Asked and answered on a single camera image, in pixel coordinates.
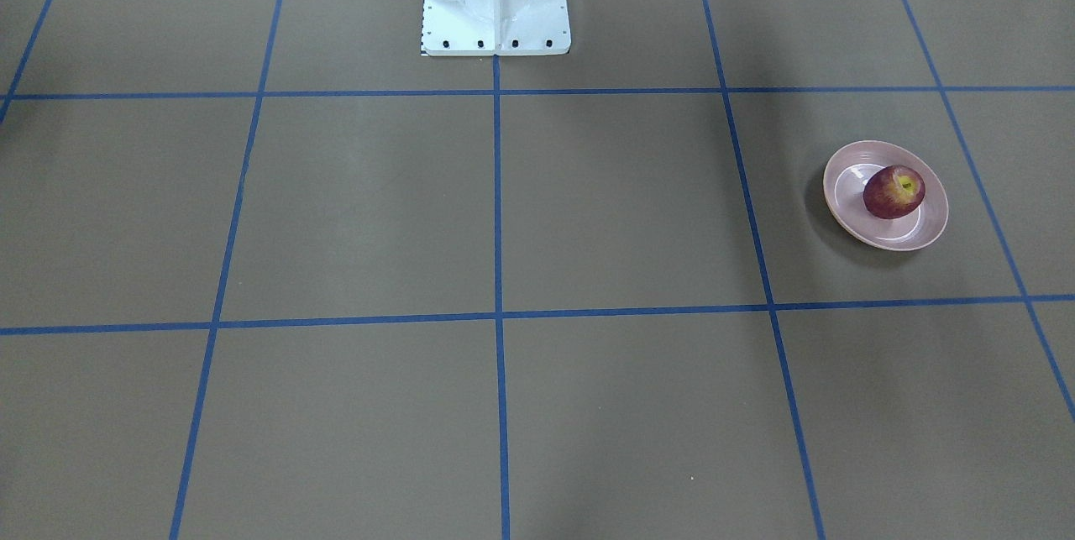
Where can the pink plate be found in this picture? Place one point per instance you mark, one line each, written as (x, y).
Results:
(846, 178)

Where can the red apple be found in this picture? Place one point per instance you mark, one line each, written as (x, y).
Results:
(894, 192)

